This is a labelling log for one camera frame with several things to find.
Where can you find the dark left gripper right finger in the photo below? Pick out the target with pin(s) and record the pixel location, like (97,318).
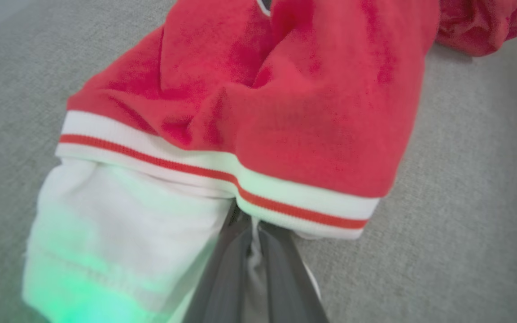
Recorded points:
(285,282)

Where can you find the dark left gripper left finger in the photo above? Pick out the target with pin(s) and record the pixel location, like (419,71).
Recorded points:
(225,278)

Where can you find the red basketball jersey number 23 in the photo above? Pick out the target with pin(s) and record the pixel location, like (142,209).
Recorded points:
(308,112)

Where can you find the grey fabric sofa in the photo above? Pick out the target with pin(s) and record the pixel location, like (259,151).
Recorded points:
(465,224)

